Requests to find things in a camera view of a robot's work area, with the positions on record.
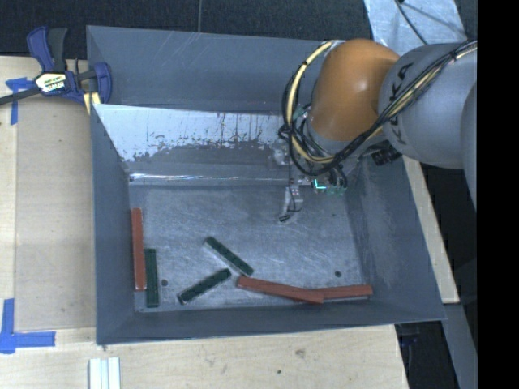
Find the red-brown flat block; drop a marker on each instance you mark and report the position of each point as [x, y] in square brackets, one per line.
[280, 289]
[348, 291]
[138, 249]

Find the grey metal bin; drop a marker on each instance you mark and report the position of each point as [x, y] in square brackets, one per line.
[259, 241]

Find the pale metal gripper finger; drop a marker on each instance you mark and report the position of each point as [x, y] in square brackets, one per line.
[288, 205]
[297, 201]

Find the dark green flat block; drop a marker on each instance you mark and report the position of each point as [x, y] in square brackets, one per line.
[152, 278]
[204, 286]
[228, 256]

